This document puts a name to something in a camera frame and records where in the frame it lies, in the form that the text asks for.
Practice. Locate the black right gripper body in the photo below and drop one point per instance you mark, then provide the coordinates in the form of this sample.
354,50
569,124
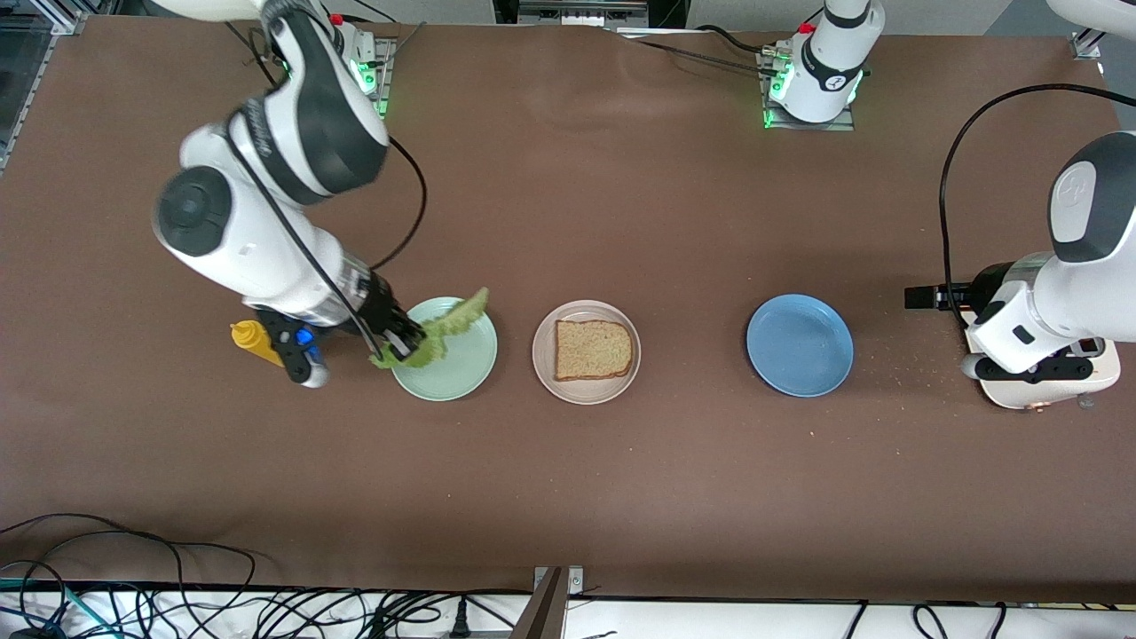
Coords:
387,312

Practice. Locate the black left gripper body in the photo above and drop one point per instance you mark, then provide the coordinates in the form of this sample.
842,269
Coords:
983,287

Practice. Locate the green lettuce leaf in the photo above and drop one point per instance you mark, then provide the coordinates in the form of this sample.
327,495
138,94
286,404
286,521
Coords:
453,321

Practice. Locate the yellow squeeze bottle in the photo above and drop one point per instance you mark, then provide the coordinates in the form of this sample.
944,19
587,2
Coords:
250,337

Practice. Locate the brown bread slice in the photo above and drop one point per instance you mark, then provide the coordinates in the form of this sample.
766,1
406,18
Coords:
593,351

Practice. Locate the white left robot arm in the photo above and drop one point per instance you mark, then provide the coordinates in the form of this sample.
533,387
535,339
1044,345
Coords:
1087,195

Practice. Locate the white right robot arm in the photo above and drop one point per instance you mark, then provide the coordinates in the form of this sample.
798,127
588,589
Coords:
266,248

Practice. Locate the mint green plate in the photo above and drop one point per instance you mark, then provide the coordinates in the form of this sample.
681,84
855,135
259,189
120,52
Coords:
453,373

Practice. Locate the blue plate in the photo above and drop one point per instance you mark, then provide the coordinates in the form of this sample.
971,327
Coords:
799,346

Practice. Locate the beige plate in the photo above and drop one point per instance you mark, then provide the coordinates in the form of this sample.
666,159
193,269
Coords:
586,395

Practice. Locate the white toaster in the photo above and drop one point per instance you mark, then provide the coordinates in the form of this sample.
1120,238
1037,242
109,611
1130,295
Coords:
1065,390

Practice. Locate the black power plug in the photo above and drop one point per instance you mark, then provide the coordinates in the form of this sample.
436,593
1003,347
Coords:
460,621

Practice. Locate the grey power strip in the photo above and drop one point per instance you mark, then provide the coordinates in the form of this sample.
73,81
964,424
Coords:
581,13

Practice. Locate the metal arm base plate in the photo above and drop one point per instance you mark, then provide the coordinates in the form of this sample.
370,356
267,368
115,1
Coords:
808,126
383,62

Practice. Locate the small metal corner bracket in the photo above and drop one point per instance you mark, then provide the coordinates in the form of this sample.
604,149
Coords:
1084,46

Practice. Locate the grey metal bracket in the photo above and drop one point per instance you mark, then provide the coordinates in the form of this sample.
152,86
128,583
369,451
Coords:
546,612

